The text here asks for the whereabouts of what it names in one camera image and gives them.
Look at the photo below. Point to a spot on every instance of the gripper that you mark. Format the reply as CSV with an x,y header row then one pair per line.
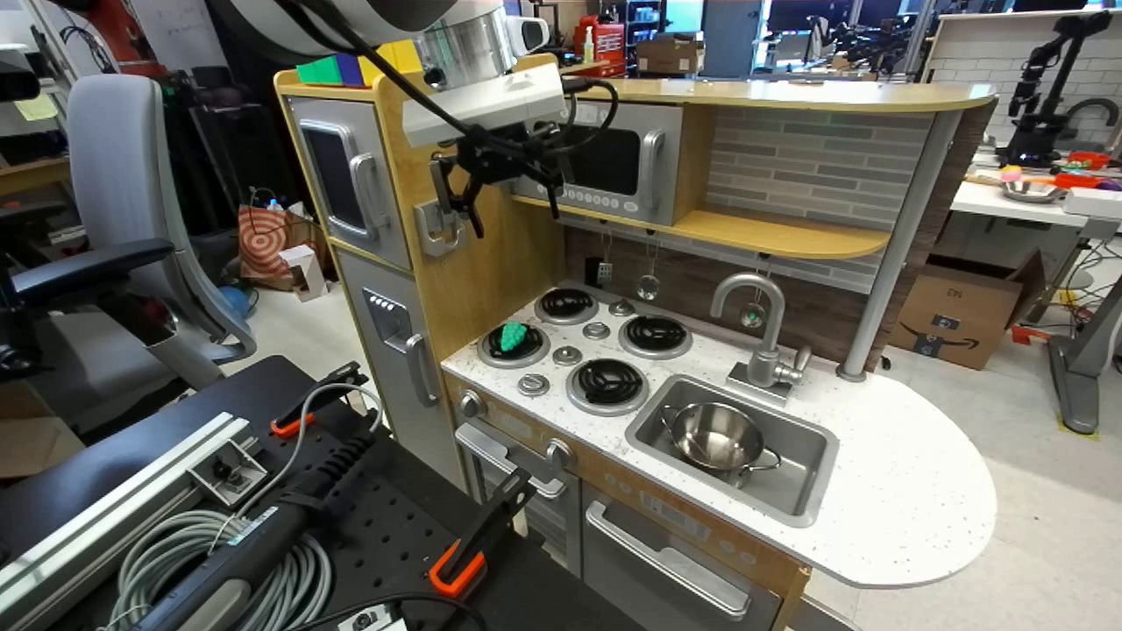
x,y
504,158

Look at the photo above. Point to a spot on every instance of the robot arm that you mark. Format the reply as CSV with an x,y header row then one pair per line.
x,y
368,17

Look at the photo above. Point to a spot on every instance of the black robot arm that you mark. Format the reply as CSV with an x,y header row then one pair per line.
x,y
1043,88

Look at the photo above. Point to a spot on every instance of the green toy grapes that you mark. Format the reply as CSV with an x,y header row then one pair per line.
x,y
513,336

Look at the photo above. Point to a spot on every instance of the stove knob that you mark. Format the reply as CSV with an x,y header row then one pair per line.
x,y
596,330
567,355
533,384
621,308

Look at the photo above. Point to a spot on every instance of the silver pot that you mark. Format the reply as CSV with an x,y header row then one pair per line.
x,y
719,434

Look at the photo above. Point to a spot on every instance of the sink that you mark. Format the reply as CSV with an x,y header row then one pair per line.
x,y
806,464

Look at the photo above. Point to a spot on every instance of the toy kitchen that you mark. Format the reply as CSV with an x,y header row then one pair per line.
x,y
491,272

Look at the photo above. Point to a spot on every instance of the microwave door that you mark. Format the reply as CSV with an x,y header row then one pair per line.
x,y
614,162

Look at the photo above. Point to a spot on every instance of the hanging toy spatula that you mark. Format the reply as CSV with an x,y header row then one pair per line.
x,y
605,272

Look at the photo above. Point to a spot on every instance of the burner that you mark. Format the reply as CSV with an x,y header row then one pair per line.
x,y
566,305
491,349
655,335
607,386

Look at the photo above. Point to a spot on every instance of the hanging toy ladle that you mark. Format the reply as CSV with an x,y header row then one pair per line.
x,y
649,286

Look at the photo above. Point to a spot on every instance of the freezer door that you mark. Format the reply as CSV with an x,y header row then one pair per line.
x,y
342,175

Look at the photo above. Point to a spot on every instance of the yellow block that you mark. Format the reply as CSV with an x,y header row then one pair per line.
x,y
399,57

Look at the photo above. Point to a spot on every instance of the red cabinet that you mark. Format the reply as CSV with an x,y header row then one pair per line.
x,y
605,39

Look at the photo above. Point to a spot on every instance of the oven knob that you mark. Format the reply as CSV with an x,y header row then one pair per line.
x,y
471,404
558,453

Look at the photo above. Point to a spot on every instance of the blue block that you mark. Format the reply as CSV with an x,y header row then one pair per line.
x,y
350,70

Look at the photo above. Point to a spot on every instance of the fridge door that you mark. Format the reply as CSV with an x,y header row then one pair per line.
x,y
386,368

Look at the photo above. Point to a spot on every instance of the cardboard box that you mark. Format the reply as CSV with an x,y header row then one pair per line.
x,y
668,54
955,315

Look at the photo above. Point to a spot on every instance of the small white box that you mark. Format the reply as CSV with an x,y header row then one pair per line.
x,y
302,270

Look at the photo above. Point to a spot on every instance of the green block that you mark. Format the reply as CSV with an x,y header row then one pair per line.
x,y
320,72

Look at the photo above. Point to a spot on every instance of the red patterned shopping bag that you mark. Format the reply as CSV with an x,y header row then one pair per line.
x,y
263,245

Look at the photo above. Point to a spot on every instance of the hanging toy spoon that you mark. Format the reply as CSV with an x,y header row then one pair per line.
x,y
753,314

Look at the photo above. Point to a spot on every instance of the black orange clamp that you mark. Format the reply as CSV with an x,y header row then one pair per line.
x,y
307,407
478,539

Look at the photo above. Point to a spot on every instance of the tap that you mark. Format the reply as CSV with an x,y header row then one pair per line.
x,y
770,359

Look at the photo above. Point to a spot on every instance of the oven door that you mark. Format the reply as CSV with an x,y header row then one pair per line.
x,y
543,517

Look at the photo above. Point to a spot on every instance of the tap lever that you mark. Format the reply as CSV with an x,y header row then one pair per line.
x,y
801,361

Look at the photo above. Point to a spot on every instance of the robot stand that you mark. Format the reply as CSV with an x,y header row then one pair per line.
x,y
394,535

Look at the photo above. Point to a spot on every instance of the grey office chair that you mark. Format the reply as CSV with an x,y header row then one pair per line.
x,y
123,175

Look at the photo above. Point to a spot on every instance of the dishwasher door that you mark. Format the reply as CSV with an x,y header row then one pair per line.
x,y
649,587

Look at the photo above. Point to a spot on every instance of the yellow sticky note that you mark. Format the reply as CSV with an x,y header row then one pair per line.
x,y
37,108

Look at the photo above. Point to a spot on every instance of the white desk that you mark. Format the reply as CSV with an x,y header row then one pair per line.
x,y
999,202

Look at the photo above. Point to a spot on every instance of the silver bowl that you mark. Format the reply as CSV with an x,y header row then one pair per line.
x,y
1033,191

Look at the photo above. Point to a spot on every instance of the grey wall hook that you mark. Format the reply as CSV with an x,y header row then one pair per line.
x,y
436,230

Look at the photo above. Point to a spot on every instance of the aluminium rail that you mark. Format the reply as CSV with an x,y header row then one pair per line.
x,y
114,499

